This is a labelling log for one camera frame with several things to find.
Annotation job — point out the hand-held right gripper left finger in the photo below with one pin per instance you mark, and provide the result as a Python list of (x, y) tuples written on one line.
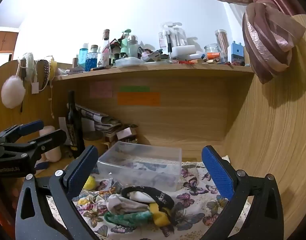
[(80, 170)]

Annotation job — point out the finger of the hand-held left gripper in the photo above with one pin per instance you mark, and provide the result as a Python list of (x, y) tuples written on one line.
[(30, 127), (51, 138)]

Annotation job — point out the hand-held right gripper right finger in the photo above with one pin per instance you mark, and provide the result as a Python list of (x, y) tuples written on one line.
[(218, 172)]

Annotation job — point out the white grey sock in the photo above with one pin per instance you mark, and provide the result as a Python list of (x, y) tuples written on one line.
[(125, 203)]

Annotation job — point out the clear plastic storage box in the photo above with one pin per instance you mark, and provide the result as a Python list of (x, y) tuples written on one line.
[(140, 165)]

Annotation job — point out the black sock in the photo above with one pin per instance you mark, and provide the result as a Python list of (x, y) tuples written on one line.
[(160, 198)]

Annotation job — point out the green sock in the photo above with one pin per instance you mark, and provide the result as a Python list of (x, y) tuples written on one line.
[(123, 218)]

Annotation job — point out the yellow sock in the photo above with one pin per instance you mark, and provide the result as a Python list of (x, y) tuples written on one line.
[(160, 216)]

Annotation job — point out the small yellow soft ball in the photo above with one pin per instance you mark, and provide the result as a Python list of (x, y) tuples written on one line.
[(89, 183)]

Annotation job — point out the cream pillar candle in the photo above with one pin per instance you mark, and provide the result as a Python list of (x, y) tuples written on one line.
[(54, 152)]

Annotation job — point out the dark wine bottle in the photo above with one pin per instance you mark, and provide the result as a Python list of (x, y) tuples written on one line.
[(74, 130)]

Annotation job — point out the floral patterned cloth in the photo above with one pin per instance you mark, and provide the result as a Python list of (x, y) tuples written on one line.
[(102, 192)]

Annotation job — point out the butterfly print tablecloth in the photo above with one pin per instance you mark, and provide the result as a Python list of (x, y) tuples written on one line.
[(193, 197)]

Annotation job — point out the white fluffy pompom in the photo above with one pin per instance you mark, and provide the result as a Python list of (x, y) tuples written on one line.
[(12, 92)]

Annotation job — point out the white paper tag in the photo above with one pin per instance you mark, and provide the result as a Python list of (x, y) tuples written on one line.
[(35, 87)]

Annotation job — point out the stack of newspapers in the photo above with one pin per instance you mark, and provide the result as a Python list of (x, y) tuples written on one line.
[(102, 122)]

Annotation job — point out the spotted feather headband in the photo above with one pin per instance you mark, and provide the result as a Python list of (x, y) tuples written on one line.
[(44, 73)]

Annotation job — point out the small pink box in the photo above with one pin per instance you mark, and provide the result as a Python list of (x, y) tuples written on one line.
[(125, 133)]

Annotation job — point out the wooden desk hutch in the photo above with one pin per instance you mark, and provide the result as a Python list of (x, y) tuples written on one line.
[(193, 120)]

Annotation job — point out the white fluffy hair band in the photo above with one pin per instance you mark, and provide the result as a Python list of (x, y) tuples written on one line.
[(30, 63)]

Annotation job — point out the pink sticky note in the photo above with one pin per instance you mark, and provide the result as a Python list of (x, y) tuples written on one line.
[(101, 89)]

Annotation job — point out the blue liquid glass bottle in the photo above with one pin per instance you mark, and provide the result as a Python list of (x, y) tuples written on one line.
[(91, 61)]

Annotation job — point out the light blue plastic bottle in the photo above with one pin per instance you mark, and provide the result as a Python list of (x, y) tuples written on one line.
[(82, 55)]

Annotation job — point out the orange sticky note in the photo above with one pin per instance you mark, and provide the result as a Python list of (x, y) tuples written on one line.
[(138, 98)]

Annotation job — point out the green sticky note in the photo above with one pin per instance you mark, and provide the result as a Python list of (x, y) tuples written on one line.
[(134, 89)]

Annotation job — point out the tall floral corked bottle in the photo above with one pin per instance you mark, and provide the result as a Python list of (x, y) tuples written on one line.
[(105, 47)]

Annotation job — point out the flat clear lidded box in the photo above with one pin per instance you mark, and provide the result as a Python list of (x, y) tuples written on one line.
[(129, 62)]

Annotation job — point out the green pump bottle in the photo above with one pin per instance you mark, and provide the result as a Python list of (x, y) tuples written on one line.
[(125, 43)]

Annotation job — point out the blue box on shelf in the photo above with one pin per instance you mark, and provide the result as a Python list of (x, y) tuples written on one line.
[(237, 51)]

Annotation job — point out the white bottle silver cap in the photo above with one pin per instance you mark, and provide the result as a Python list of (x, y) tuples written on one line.
[(133, 46)]

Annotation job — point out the white rectangular box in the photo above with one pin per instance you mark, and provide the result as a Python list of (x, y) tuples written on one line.
[(184, 51)]

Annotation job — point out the tall clear canister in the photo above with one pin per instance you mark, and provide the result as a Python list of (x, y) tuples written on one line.
[(222, 45)]

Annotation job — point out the pink curtain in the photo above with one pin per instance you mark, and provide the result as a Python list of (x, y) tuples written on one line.
[(265, 37)]

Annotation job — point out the packaged white pump bottle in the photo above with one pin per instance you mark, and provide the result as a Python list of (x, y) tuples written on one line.
[(168, 37)]

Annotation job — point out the wooden wall cabinet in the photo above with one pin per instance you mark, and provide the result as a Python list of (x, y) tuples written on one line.
[(4, 41)]

